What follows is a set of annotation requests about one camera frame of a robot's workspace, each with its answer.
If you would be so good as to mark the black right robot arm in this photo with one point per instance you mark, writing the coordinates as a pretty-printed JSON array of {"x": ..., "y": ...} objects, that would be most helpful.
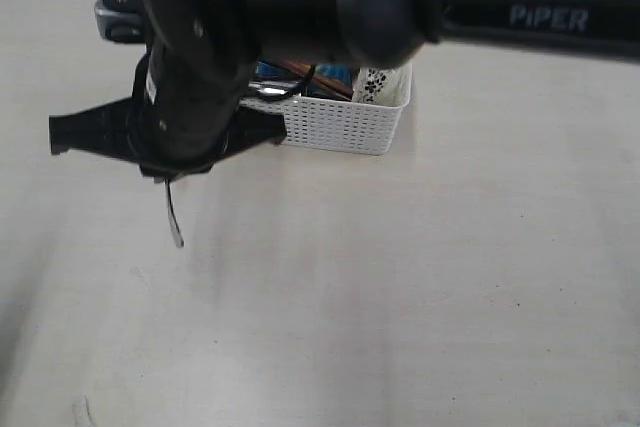
[{"x": 387, "y": 33}]

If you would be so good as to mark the dark wooden chopstick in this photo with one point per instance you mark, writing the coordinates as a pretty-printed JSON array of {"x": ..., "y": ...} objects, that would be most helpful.
[{"x": 321, "y": 84}]

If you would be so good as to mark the blue chips bag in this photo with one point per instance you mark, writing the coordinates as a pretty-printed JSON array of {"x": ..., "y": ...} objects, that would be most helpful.
[{"x": 268, "y": 71}]

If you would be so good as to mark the shiny steel cup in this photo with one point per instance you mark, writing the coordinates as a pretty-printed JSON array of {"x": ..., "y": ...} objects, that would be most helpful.
[{"x": 272, "y": 91}]

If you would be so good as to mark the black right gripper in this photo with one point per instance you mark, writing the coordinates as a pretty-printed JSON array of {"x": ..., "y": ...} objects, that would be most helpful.
[{"x": 201, "y": 62}]

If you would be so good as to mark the silver metal fork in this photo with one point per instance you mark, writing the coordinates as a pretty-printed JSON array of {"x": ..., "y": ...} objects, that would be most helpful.
[{"x": 172, "y": 219}]

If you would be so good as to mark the white floral ceramic bowl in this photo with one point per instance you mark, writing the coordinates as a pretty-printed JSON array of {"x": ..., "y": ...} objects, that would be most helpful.
[{"x": 376, "y": 86}]

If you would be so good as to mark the white perforated plastic basket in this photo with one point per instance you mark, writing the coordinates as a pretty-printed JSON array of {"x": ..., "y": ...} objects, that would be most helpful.
[{"x": 341, "y": 126}]

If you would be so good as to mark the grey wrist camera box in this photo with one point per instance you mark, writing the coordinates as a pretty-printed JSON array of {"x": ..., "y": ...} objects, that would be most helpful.
[{"x": 121, "y": 21}]

